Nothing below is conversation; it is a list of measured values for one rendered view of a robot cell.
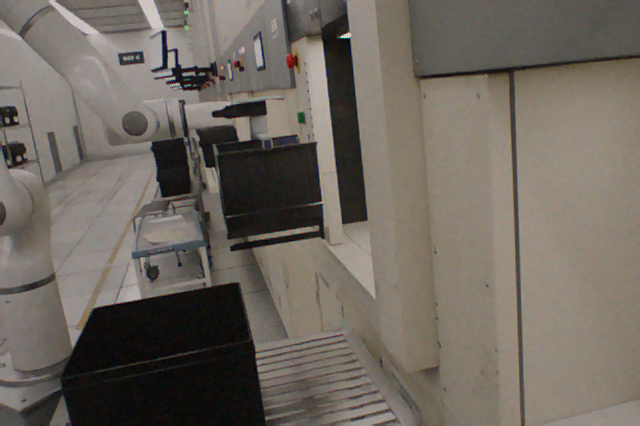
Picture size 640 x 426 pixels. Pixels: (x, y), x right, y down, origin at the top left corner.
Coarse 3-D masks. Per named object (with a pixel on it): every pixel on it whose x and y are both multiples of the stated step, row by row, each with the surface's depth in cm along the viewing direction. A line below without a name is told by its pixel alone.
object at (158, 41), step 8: (160, 32) 400; (152, 40) 423; (160, 40) 401; (152, 48) 425; (160, 48) 403; (152, 56) 427; (160, 56) 404; (168, 56) 416; (152, 64) 428; (160, 64) 406; (152, 72) 434; (176, 72) 421; (184, 72) 420; (200, 72) 421; (208, 72) 427; (216, 72) 430
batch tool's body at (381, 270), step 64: (320, 0) 112; (384, 0) 68; (320, 64) 136; (384, 64) 70; (320, 128) 139; (384, 128) 72; (384, 192) 76; (320, 256) 157; (384, 256) 81; (384, 320) 86
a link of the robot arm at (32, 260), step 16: (16, 176) 113; (32, 176) 119; (32, 192) 114; (48, 208) 122; (32, 224) 119; (48, 224) 121; (0, 240) 118; (16, 240) 117; (32, 240) 118; (48, 240) 119; (0, 256) 114; (16, 256) 113; (32, 256) 114; (48, 256) 117; (0, 272) 111; (16, 272) 112; (32, 272) 113; (48, 272) 117; (0, 288) 112; (16, 288) 112; (32, 288) 113
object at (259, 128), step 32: (256, 128) 120; (224, 160) 111; (256, 160) 112; (288, 160) 114; (224, 192) 112; (256, 192) 114; (288, 192) 115; (320, 192) 117; (256, 224) 115; (288, 224) 119; (320, 224) 119
